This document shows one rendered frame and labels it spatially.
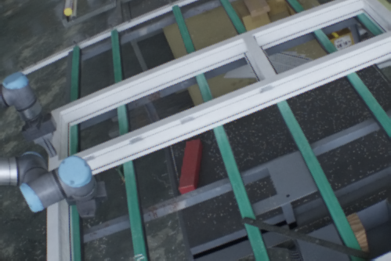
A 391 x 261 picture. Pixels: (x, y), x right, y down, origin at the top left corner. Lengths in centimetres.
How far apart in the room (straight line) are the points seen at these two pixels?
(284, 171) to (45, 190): 74
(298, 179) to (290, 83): 48
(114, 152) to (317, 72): 78
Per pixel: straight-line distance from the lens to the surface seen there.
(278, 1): 357
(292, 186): 204
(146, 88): 278
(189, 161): 271
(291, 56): 313
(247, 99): 240
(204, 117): 240
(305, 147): 215
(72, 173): 188
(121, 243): 352
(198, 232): 243
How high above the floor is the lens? 213
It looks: 30 degrees down
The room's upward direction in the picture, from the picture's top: 23 degrees counter-clockwise
